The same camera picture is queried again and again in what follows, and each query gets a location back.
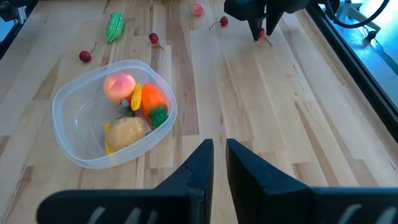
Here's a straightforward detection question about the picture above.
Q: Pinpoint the tan toy potato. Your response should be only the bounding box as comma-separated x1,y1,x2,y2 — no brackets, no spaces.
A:
104,116,147,153

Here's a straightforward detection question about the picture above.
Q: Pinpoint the yellow toy fruit piece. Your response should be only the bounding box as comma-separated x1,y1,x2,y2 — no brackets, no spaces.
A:
130,83,143,112

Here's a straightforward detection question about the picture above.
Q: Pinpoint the black camera cable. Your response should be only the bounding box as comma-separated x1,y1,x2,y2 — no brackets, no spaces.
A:
323,0,391,29

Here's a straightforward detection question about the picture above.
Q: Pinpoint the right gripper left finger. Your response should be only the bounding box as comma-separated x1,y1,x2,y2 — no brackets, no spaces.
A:
36,138,215,224

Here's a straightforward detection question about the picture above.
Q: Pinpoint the green toy pea pod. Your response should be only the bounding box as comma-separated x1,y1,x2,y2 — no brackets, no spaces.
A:
105,11,125,44

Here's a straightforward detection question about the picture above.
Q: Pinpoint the orange toy carrot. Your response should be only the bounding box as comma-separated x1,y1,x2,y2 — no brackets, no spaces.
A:
141,83,170,129

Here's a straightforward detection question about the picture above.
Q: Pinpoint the black office chair white base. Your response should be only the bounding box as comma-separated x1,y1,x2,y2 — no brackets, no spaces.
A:
337,0,382,43

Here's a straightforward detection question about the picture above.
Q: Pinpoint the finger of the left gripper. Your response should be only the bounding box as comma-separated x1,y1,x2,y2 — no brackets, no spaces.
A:
266,11,285,37
248,14,267,42

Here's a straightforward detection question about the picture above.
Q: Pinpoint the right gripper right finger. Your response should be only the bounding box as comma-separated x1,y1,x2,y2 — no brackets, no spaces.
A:
226,138,398,224

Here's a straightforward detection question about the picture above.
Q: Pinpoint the pink toy peach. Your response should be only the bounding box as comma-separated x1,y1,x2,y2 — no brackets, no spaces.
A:
103,73,137,103

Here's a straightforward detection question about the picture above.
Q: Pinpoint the red toy cherry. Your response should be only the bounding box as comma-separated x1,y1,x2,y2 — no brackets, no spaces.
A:
208,16,229,30
78,42,98,63
148,32,165,52
258,27,274,47

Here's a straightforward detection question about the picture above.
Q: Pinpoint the small pink toy fruit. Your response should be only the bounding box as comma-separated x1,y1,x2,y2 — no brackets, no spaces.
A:
192,1,205,17

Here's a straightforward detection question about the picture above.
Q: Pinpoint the clear plastic tupperware container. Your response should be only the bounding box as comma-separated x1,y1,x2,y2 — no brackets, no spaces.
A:
52,59,178,169

